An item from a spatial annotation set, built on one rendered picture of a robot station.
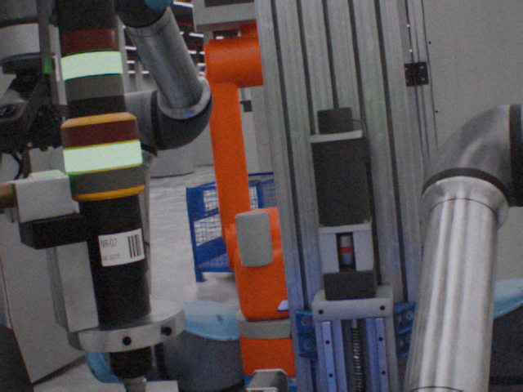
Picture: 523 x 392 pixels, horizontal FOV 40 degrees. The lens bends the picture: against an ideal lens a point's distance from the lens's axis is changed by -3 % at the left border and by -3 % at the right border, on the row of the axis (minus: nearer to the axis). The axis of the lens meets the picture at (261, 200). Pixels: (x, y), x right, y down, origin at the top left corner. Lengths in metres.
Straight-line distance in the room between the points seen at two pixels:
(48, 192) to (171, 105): 0.90
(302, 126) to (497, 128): 0.56
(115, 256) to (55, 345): 4.80
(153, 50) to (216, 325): 0.45
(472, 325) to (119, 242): 0.37
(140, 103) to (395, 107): 0.46
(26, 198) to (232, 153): 4.15
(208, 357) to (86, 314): 0.82
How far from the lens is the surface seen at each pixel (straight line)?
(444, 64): 2.23
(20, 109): 0.92
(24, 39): 0.98
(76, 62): 0.42
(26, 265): 4.98
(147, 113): 1.36
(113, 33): 0.43
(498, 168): 0.81
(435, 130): 2.23
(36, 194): 0.41
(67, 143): 0.42
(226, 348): 1.24
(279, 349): 4.43
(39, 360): 5.09
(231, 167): 4.55
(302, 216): 1.33
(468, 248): 0.74
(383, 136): 1.30
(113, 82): 0.42
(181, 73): 1.22
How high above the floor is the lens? 1.57
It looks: 6 degrees down
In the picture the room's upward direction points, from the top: 6 degrees counter-clockwise
